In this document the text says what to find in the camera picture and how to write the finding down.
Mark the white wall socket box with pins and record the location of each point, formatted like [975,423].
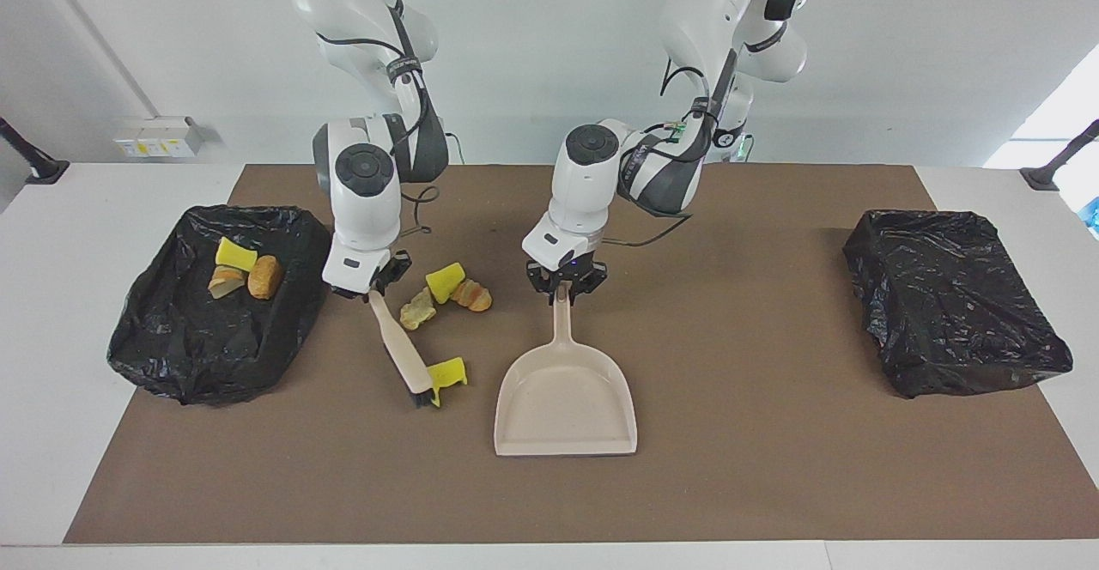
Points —
[154,136]

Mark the blue object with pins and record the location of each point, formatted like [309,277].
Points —
[1092,216]

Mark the pale cream foam chunk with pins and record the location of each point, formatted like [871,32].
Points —
[418,311]

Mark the yellow sponge wedge piece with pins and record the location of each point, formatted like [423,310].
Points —
[445,281]

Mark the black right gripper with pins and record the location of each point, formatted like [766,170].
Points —
[393,268]

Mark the black bag lined bin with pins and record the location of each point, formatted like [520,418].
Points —
[953,312]
[189,347]

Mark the orange striped toy croissant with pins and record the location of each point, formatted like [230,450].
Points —
[475,297]
[225,282]

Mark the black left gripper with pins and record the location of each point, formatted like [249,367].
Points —
[567,274]

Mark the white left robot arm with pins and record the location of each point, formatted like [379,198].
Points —
[584,192]

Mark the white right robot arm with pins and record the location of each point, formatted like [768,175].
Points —
[365,209]

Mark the beige brush with black bristles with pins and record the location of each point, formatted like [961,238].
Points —
[403,351]

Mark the black camera stand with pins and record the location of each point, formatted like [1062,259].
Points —
[1043,177]
[39,168]

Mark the green and yellow sponge piece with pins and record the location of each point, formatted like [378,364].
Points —
[234,255]

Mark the notched yellow sponge piece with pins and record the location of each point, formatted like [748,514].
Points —
[452,372]

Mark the brown table mat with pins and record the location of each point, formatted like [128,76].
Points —
[730,467]

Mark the brown toy bread roll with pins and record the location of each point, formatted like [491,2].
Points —
[265,278]

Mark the beige plastic dustpan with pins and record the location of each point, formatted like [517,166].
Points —
[567,407]

